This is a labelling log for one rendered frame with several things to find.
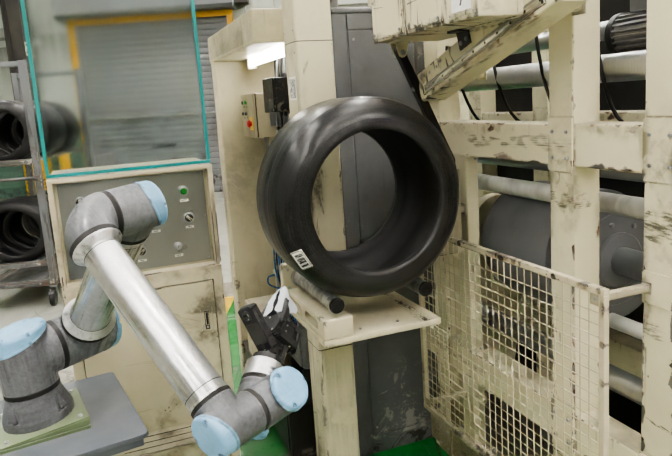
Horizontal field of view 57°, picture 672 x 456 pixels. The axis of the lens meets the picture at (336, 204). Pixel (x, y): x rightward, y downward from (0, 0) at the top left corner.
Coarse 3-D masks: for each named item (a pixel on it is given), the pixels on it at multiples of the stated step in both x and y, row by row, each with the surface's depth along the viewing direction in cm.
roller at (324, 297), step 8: (296, 272) 204; (296, 280) 201; (304, 280) 195; (304, 288) 194; (312, 288) 187; (320, 288) 184; (320, 296) 180; (328, 296) 176; (336, 296) 175; (328, 304) 174; (336, 304) 173; (336, 312) 173
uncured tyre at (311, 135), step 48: (288, 144) 168; (336, 144) 165; (384, 144) 201; (432, 144) 176; (288, 192) 164; (432, 192) 199; (288, 240) 168; (384, 240) 205; (432, 240) 180; (336, 288) 174; (384, 288) 178
